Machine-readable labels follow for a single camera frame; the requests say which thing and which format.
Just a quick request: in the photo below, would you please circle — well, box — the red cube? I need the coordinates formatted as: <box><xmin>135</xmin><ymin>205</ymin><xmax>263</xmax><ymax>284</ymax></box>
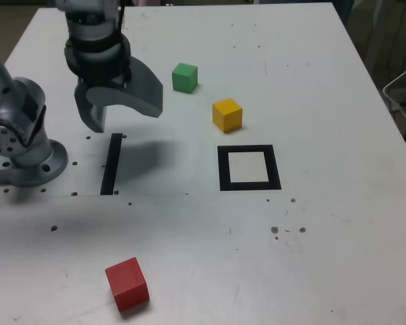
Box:
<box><xmin>104</xmin><ymin>257</ymin><xmax>150</xmax><ymax>312</ymax></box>

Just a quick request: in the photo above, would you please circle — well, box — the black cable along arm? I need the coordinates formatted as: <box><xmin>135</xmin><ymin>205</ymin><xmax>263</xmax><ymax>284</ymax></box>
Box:
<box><xmin>118</xmin><ymin>0</ymin><xmax>127</xmax><ymax>35</ymax></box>

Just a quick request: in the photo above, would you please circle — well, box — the yellow cube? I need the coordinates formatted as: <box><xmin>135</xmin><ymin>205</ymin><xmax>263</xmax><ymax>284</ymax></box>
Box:
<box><xmin>212</xmin><ymin>97</ymin><xmax>244</xmax><ymax>133</ymax></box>

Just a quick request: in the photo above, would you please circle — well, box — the black tape strip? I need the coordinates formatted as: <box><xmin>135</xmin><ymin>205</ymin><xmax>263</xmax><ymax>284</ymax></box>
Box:
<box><xmin>99</xmin><ymin>133</ymin><xmax>123</xmax><ymax>196</ymax></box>

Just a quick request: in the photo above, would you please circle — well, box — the black tape square outline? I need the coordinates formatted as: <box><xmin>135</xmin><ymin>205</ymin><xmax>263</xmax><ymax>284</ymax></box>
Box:
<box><xmin>217</xmin><ymin>144</ymin><xmax>282</xmax><ymax>192</ymax></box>

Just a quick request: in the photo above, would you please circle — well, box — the white cable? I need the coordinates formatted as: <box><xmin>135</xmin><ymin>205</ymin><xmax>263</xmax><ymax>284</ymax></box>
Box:
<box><xmin>382</xmin><ymin>56</ymin><xmax>406</xmax><ymax>128</ymax></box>

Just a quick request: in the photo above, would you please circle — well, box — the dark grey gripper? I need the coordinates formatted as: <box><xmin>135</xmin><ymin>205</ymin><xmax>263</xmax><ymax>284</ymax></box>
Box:
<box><xmin>74</xmin><ymin>56</ymin><xmax>164</xmax><ymax>133</ymax></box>

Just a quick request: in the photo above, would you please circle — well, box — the green cube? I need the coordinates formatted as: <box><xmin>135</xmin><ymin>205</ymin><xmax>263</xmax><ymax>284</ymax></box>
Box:
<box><xmin>171</xmin><ymin>62</ymin><xmax>199</xmax><ymax>93</ymax></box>

